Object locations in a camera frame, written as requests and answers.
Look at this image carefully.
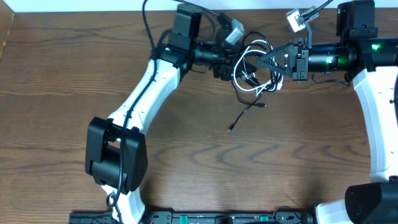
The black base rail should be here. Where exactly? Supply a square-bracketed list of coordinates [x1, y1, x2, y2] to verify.
[68, 208, 317, 224]

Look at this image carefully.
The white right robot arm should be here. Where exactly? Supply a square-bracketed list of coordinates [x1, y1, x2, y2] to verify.
[257, 1, 397, 223]

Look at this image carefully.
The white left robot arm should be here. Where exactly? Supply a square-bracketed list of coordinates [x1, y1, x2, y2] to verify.
[85, 2, 244, 223]

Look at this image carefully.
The black USB cable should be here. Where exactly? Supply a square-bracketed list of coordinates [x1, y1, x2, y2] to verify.
[231, 30, 282, 108]

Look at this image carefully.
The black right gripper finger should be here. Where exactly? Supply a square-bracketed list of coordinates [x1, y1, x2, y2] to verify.
[257, 60, 293, 77]
[257, 42, 294, 62]

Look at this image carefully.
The white USB cable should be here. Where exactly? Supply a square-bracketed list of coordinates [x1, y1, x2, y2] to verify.
[232, 39, 284, 97]

